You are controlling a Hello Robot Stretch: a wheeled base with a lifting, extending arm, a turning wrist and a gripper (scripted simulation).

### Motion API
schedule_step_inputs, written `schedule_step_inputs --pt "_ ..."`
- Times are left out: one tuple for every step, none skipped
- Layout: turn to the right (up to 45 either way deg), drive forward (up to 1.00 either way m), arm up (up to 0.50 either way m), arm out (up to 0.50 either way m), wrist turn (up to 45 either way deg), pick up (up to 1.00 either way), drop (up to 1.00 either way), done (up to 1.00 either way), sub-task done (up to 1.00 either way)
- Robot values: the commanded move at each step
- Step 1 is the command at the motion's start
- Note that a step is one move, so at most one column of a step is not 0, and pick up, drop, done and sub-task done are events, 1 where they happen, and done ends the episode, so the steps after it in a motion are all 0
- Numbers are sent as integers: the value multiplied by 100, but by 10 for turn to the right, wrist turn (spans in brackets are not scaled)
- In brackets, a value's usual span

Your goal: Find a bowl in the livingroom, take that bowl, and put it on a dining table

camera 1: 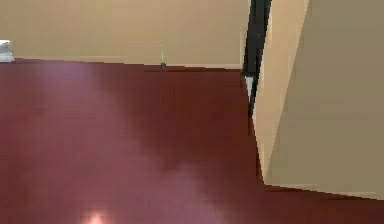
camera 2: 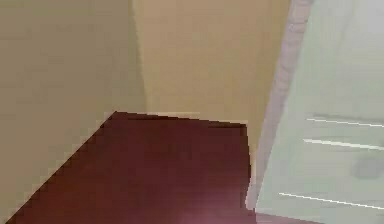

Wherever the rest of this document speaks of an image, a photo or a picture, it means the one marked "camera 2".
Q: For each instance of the pale white room door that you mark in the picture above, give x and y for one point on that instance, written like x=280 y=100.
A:
x=326 y=83

